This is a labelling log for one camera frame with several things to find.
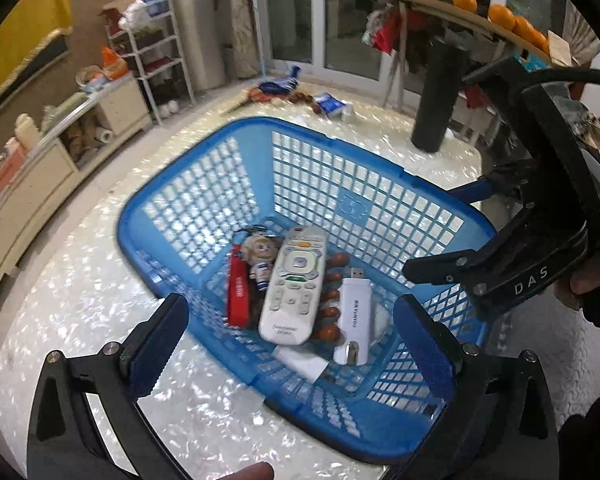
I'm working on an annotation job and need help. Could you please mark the cardboard box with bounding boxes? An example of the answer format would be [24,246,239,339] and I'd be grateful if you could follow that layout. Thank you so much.
[98,0,151,26]

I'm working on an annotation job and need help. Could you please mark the wooden plank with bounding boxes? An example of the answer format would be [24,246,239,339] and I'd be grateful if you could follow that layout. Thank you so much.
[337,0,556,66]

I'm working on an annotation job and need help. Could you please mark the sliding glass door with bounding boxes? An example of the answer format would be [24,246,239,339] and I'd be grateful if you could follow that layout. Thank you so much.
[260,0,521,91]

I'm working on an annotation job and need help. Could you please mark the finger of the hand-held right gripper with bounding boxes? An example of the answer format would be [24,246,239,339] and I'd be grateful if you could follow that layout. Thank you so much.
[446,159,537,207]
[401,209,537,287]

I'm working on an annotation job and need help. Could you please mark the brown wooden massager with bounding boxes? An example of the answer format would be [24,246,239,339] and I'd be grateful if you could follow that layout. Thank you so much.
[315,254,351,343]

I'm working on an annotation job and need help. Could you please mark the astronaut doll keychain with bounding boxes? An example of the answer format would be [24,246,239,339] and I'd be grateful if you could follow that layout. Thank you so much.
[242,235,281,293]

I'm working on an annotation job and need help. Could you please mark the orange bag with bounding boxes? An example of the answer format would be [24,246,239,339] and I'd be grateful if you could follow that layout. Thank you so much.
[101,47,128,81]

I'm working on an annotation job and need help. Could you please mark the blue plastic basket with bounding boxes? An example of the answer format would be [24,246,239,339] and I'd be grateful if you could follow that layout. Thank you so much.
[116,116,501,466]

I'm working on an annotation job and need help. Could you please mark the white power bank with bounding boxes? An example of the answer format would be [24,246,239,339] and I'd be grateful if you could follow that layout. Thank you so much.
[275,345,331,382]

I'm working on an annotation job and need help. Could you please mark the red strap keychain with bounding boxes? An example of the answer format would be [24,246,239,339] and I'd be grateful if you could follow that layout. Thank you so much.
[226,242,253,328]

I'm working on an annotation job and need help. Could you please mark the cream lidded bin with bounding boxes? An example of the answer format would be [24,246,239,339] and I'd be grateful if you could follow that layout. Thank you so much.
[16,114,41,148]

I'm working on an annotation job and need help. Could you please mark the blue tissue packet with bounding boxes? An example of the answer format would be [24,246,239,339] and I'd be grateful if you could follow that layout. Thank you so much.
[314,92,351,117]

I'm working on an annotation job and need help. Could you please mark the green pillow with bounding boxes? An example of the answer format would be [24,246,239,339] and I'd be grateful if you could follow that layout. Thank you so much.
[42,97,88,131]

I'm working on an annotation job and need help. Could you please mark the person's right hand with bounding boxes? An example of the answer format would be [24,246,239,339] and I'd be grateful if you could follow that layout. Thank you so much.
[554,259,600,312]

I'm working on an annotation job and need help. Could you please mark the hanging red clothes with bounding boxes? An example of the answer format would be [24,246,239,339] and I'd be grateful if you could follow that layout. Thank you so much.
[362,7,431,56]

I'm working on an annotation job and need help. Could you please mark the patterned curtain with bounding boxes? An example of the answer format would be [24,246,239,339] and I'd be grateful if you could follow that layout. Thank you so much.
[207,0,266,78]

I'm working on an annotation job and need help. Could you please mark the yellow cloth cover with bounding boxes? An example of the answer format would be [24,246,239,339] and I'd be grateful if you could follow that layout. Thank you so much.
[0,0,74,111]

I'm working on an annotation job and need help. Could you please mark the brown wooden beads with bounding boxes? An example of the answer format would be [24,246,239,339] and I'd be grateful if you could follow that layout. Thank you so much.
[280,91,321,111]

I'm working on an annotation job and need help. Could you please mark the pink tissue box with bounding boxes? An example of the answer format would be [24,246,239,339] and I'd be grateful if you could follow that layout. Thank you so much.
[0,137,28,193]

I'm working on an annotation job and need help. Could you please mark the red handled scissors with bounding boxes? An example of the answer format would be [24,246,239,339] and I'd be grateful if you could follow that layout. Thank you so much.
[222,86,267,116]

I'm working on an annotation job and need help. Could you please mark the person's left hand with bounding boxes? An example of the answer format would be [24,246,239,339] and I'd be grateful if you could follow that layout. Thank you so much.
[210,461,276,480]

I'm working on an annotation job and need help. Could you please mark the standing air conditioner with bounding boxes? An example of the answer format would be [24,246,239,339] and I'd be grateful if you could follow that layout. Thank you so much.
[172,0,228,93]

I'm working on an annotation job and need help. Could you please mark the cream TV cabinet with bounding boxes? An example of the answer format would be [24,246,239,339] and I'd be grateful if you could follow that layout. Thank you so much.
[0,75,153,306]

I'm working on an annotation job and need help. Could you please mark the white USB stick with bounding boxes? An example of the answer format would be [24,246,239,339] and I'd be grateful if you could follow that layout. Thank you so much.
[332,267,373,366]

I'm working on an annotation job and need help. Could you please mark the white shelf rack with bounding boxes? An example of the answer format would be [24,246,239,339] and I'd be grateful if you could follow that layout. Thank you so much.
[105,0,196,126]

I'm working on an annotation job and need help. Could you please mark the white charger plug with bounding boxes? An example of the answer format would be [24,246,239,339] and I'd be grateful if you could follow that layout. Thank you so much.
[370,305,396,346]

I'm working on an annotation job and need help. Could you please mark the wall-mounted television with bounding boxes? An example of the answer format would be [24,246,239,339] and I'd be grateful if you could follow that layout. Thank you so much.
[0,35,72,107]

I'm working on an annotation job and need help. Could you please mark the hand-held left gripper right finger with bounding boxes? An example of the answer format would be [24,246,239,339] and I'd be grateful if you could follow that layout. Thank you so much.
[385,294,565,480]

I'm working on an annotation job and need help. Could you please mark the white bowl with items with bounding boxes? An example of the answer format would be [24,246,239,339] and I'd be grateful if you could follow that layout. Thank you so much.
[77,67,106,95]

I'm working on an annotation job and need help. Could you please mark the blue sock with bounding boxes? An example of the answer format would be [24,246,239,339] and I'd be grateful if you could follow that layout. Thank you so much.
[258,66,301,96]

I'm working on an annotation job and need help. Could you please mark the white remote control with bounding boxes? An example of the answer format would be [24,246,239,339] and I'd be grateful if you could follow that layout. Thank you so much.
[258,226,327,346]

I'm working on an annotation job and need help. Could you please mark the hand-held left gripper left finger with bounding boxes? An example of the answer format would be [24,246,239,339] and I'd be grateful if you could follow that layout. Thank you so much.
[27,292,191,480]

